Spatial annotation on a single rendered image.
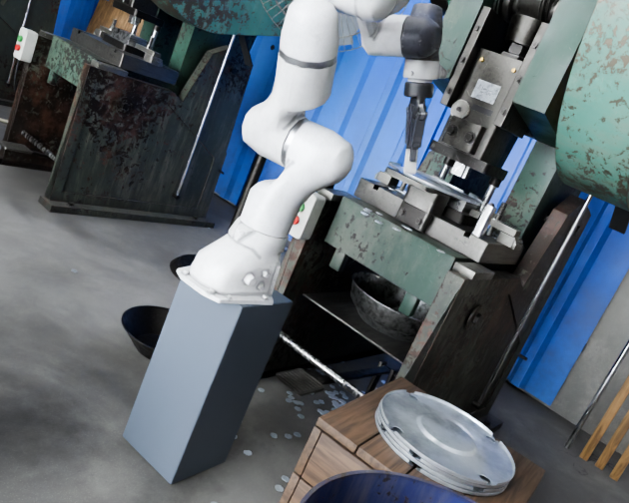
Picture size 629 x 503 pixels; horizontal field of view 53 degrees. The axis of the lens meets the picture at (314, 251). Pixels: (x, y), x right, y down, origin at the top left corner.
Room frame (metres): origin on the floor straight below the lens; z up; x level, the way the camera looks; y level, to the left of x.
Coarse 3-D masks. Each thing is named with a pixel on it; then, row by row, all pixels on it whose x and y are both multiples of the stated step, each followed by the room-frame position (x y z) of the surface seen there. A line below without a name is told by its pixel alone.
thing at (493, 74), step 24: (480, 48) 1.86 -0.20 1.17; (480, 72) 1.84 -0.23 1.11; (504, 72) 1.80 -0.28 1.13; (480, 96) 1.82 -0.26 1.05; (504, 96) 1.79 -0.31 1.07; (456, 120) 1.81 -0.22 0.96; (480, 120) 1.81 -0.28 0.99; (456, 144) 1.79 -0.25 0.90; (480, 144) 1.79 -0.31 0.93; (504, 144) 1.86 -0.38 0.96
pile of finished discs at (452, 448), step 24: (384, 408) 1.16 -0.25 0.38; (408, 408) 1.21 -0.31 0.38; (432, 408) 1.26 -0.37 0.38; (456, 408) 1.30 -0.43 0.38; (384, 432) 1.10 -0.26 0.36; (408, 432) 1.10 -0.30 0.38; (432, 432) 1.13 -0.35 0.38; (456, 432) 1.18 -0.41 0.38; (480, 432) 1.24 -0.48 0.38; (408, 456) 1.04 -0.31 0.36; (432, 456) 1.05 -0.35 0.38; (456, 456) 1.09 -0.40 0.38; (480, 456) 1.13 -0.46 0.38; (504, 456) 1.18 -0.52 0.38; (456, 480) 1.02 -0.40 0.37; (480, 480) 1.04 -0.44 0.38; (504, 480) 1.08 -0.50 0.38
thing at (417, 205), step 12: (408, 180) 1.63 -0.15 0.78; (408, 192) 1.76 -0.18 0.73; (420, 192) 1.74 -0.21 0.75; (432, 192) 1.63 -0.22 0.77; (408, 204) 1.75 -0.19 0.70; (420, 204) 1.73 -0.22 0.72; (432, 204) 1.72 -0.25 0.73; (444, 204) 1.76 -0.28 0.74; (396, 216) 1.76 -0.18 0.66; (408, 216) 1.74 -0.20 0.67; (420, 216) 1.73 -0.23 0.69; (432, 216) 1.73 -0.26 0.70; (420, 228) 1.72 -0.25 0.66
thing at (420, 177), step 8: (400, 168) 1.81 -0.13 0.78; (408, 176) 1.67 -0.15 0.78; (416, 176) 1.76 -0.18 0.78; (424, 176) 1.81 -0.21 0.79; (424, 184) 1.65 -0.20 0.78; (432, 184) 1.72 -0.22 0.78; (440, 184) 1.77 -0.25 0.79; (448, 184) 1.92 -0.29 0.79; (448, 192) 1.64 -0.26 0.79; (456, 192) 1.81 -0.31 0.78; (464, 200) 1.66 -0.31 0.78; (472, 200) 1.77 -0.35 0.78; (480, 200) 1.81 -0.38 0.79
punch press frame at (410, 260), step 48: (480, 0) 1.84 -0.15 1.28; (576, 0) 1.71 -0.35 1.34; (576, 48) 1.67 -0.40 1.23; (528, 96) 1.71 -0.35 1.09; (480, 192) 2.32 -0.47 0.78; (528, 192) 1.95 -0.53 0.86; (576, 192) 2.18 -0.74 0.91; (336, 240) 1.78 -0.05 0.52; (384, 240) 1.70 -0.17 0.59; (432, 240) 1.70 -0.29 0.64; (528, 240) 1.99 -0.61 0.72; (432, 288) 1.59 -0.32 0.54; (288, 336) 1.78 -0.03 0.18
